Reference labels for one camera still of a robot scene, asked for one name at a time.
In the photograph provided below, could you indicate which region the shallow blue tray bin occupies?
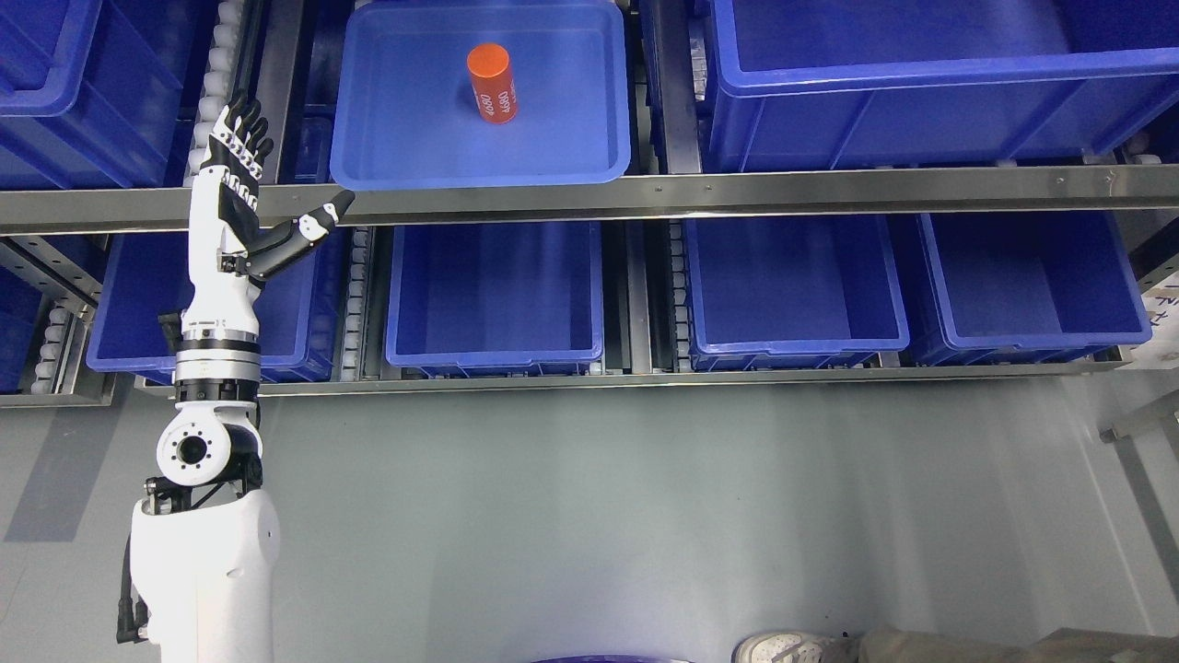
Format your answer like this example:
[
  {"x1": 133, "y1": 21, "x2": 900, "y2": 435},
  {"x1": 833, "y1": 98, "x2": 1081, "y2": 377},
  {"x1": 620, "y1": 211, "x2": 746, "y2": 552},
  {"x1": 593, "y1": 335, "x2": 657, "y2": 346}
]
[{"x1": 330, "y1": 1, "x2": 632, "y2": 192}]

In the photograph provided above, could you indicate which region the orange capacitor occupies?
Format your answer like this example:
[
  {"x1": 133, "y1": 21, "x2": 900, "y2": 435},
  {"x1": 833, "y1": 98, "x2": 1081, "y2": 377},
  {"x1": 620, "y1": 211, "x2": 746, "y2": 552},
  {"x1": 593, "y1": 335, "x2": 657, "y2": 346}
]
[{"x1": 466, "y1": 42, "x2": 519, "y2": 124}]

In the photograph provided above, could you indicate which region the blue bin lower right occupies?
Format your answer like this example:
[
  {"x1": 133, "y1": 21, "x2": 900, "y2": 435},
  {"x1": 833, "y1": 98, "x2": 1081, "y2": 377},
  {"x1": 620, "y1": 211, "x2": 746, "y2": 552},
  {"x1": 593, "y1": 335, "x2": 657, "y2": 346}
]
[{"x1": 683, "y1": 215, "x2": 911, "y2": 373}]

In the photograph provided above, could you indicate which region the large blue bin upper right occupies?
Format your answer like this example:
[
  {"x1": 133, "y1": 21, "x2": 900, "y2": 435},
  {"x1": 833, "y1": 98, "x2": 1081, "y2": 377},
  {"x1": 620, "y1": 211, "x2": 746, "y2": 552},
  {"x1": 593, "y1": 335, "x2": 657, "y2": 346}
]
[{"x1": 702, "y1": 1, "x2": 1178, "y2": 173}]

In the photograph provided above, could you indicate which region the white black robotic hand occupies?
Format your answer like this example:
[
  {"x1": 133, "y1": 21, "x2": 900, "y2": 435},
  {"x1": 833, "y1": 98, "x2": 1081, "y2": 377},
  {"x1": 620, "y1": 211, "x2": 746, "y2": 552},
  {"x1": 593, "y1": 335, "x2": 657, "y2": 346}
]
[{"x1": 187, "y1": 92, "x2": 356, "y2": 285}]

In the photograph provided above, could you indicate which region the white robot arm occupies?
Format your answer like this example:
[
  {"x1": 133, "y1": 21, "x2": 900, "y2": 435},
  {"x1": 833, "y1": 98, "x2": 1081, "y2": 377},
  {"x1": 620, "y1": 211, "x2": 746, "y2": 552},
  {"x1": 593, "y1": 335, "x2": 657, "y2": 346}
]
[{"x1": 116, "y1": 273, "x2": 281, "y2": 662}]

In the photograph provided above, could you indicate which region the blue bin far right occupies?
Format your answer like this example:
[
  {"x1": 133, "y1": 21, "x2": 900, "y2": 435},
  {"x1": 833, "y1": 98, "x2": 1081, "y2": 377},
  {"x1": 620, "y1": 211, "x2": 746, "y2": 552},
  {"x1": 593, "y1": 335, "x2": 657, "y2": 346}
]
[{"x1": 889, "y1": 210, "x2": 1152, "y2": 366}]

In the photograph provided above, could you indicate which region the blue bin upper left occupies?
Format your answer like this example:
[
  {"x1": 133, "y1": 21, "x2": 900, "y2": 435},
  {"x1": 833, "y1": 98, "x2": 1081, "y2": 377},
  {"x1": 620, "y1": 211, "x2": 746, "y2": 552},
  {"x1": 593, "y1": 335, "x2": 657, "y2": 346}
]
[{"x1": 1, "y1": 1, "x2": 217, "y2": 192}]

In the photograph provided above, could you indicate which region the white sign board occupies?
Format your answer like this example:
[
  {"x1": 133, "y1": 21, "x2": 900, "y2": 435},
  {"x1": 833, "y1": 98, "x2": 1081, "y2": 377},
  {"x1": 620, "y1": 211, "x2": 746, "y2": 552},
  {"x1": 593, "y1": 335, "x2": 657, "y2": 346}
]
[{"x1": 1128, "y1": 275, "x2": 1178, "y2": 370}]

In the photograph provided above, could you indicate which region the steel table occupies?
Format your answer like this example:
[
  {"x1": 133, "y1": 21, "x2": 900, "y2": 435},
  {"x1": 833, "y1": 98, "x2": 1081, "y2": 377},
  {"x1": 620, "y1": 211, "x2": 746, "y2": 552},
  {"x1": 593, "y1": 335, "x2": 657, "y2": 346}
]
[{"x1": 1099, "y1": 390, "x2": 1178, "y2": 442}]

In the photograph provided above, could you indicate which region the white shoe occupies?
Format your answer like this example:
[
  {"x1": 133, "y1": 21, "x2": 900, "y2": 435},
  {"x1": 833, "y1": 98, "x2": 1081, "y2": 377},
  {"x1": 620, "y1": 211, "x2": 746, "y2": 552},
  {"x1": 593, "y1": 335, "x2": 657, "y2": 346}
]
[{"x1": 731, "y1": 631, "x2": 836, "y2": 663}]

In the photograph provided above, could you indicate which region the blue bin lower left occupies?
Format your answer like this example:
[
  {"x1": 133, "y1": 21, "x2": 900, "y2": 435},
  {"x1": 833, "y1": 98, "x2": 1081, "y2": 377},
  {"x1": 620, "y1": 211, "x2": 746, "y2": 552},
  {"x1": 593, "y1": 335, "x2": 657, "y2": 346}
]
[{"x1": 86, "y1": 231, "x2": 351, "y2": 386}]

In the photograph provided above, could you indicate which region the steel shelf rack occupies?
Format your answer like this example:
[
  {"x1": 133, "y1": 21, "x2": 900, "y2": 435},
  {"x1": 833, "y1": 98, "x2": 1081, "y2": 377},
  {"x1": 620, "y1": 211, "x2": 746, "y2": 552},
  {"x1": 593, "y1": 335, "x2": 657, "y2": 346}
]
[{"x1": 4, "y1": 1, "x2": 1178, "y2": 408}]

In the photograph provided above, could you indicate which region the beige trouser leg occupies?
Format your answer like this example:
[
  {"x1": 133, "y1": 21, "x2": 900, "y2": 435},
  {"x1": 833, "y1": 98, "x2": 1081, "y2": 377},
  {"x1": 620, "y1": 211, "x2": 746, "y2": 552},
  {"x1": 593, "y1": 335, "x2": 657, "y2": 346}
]
[{"x1": 812, "y1": 628, "x2": 1178, "y2": 662}]

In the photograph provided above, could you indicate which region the blue bin lower middle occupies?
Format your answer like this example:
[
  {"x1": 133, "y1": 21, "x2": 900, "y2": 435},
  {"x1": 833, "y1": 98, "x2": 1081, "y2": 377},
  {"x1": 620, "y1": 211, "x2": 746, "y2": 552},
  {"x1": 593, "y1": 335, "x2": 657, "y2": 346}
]
[{"x1": 384, "y1": 221, "x2": 605, "y2": 378}]

